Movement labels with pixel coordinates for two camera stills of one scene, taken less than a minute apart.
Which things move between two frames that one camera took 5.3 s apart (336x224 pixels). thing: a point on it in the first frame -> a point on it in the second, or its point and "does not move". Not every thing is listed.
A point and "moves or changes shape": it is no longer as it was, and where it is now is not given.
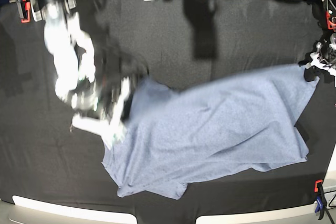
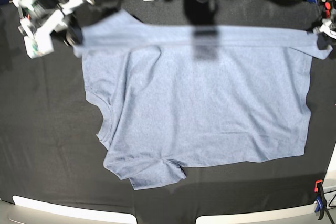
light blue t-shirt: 171,139 moves or changes shape
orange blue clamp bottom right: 321,202 does not move
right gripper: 326,50 -> 328,27
